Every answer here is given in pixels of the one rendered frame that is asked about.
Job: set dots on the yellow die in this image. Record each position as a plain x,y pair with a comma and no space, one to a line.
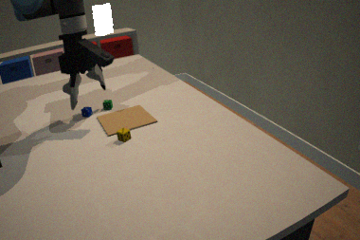
123,134

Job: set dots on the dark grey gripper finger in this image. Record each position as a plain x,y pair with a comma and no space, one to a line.
72,87
97,75

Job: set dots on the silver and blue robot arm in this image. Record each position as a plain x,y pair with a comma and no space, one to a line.
65,9

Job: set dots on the green die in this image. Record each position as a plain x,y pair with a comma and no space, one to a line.
107,105

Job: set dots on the blue die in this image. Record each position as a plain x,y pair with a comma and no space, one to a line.
86,112

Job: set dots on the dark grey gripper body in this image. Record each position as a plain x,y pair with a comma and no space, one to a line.
71,54

